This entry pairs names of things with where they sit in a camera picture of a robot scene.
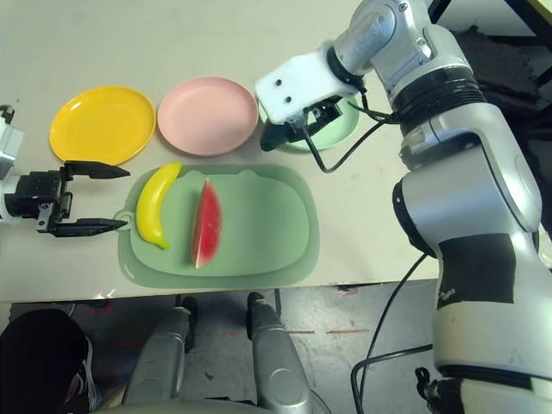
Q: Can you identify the large green cutting mat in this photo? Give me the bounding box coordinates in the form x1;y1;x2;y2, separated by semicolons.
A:
117;163;321;289

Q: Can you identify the small green cutting board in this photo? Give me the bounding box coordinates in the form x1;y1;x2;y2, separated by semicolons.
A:
131;168;312;277

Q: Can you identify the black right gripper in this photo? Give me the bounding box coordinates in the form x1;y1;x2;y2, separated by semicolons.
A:
286;97;346;144

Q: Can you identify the dark green avocado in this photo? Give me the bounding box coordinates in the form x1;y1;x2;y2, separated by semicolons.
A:
259;122;294;153

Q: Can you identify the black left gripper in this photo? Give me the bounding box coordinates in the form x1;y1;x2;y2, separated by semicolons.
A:
3;160;131;239

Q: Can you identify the bystander black trouser leg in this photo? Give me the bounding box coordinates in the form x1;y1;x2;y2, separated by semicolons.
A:
0;308;94;414

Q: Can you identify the grey robot waist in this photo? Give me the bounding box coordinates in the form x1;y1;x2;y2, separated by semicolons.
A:
92;398;260;414

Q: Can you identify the silver robot leg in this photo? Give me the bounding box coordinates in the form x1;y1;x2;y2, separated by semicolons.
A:
246;292;314;414
122;295;199;406

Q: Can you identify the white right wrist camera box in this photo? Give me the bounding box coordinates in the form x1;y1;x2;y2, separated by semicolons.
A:
254;50;361;126

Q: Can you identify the yellow plastic plate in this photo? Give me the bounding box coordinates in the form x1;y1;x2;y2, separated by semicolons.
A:
49;85;157;167

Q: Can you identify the black white sneaker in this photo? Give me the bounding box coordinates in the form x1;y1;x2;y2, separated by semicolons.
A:
64;336;97;411

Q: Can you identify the pink plastic plate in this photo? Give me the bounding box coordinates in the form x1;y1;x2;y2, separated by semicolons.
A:
156;76;259;157

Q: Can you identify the black metal frame bar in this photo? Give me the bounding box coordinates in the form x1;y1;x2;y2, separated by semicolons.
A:
429;0;454;23

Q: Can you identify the mint green plastic plate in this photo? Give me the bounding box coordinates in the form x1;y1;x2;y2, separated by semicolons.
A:
257;92;361;153

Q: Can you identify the wooden stick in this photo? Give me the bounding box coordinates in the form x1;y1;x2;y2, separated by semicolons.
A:
92;381;126;410

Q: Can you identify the red watermelon slice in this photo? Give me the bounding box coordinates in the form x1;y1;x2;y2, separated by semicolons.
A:
190;178;223;270

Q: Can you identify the silver right robot leg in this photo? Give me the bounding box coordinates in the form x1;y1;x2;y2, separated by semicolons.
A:
246;292;314;414

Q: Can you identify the silver left robot leg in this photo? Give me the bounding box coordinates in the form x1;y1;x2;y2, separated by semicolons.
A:
122;295;199;406

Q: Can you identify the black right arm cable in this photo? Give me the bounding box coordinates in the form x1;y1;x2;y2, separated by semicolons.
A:
299;77;439;414

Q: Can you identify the yellow toy banana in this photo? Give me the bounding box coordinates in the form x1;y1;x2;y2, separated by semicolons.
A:
135;161;184;250

